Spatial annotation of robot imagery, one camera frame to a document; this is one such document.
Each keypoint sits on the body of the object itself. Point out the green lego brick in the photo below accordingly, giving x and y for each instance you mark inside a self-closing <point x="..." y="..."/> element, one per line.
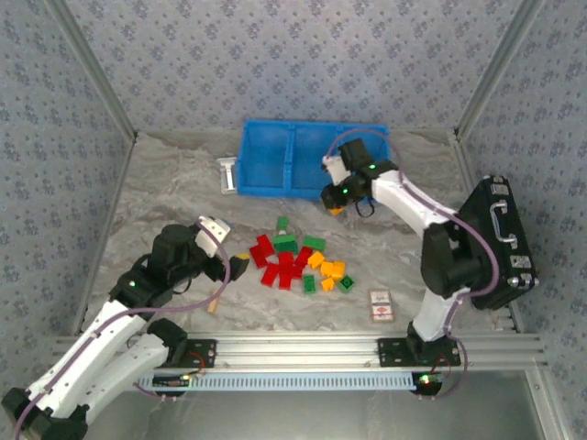
<point x="309" y="284"/>
<point x="286" y="248"/>
<point x="282" y="223"/>
<point x="314" y="242"/>
<point x="346" y="284"/>
<point x="284" y="239"/>

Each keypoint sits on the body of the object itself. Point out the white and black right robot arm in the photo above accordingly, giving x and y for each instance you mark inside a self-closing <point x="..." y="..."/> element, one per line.
<point x="406" y="198"/>

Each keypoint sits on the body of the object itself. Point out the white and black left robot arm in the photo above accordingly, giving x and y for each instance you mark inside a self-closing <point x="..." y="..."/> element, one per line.
<point x="137" y="355"/>

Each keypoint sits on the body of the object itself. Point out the small wooden block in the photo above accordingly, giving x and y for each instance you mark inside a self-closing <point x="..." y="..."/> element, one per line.
<point x="213" y="306"/>

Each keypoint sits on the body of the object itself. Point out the small circuit board with LED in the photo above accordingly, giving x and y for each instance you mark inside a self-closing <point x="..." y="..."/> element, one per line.
<point x="426" y="380"/>
<point x="172" y="380"/>

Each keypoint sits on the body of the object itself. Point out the white plastic bracket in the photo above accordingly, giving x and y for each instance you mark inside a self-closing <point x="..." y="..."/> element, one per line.
<point x="227" y="176"/>

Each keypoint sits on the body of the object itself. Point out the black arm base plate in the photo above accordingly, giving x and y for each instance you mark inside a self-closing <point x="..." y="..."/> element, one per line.
<point x="390" y="353"/>
<point x="206" y="353"/>

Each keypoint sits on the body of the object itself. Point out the aluminium frame rail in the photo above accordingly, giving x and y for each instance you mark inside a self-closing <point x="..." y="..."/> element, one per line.
<point x="298" y="350"/>

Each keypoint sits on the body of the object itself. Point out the aluminium frame post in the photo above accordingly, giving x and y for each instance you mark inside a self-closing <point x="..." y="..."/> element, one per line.
<point x="546" y="403"/>
<point x="496" y="69"/>
<point x="94" y="69"/>

